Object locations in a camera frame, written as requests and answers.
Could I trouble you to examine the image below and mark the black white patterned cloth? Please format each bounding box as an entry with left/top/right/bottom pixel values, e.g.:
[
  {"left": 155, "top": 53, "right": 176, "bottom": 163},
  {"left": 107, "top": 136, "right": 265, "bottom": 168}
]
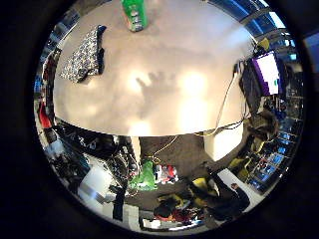
[{"left": 59, "top": 24, "right": 108, "bottom": 84}]

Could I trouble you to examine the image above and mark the green plastic bag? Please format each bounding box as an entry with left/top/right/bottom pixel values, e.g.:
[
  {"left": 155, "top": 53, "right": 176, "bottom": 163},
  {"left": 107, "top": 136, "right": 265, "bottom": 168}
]
[{"left": 129, "top": 158, "right": 158, "bottom": 192}]

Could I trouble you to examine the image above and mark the white box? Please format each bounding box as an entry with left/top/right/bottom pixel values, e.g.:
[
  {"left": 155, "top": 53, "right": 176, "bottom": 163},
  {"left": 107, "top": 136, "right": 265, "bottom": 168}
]
[{"left": 77, "top": 164, "right": 116, "bottom": 204}]

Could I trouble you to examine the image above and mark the black laptop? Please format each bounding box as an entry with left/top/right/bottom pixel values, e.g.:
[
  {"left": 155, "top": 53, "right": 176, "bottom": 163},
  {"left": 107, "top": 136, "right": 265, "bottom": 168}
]
[{"left": 238, "top": 62, "right": 264, "bottom": 115}]

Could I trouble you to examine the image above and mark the person with brown hair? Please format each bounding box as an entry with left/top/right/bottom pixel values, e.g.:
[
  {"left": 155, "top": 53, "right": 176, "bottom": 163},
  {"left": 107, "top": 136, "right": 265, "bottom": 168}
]
[{"left": 246, "top": 110, "right": 281, "bottom": 154}]

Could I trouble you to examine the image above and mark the person in black clothes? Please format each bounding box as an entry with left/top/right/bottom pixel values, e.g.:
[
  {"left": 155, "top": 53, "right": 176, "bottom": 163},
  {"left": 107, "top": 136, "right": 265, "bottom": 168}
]
[{"left": 202, "top": 170, "right": 251, "bottom": 222}]

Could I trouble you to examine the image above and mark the computer monitor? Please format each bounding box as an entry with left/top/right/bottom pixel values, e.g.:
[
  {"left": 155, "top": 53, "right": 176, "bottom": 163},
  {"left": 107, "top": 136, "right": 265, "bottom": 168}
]
[{"left": 251, "top": 50, "right": 283, "bottom": 98}]

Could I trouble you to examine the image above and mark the yellow stand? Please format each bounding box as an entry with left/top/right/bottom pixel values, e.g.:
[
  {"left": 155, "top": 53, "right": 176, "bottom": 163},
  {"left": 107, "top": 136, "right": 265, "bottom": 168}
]
[{"left": 258, "top": 37, "right": 271, "bottom": 52}]

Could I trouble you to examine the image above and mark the white cable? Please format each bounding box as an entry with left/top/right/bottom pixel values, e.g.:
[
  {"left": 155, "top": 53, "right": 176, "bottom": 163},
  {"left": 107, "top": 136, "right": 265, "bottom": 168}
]
[{"left": 212, "top": 64, "right": 241, "bottom": 134}]

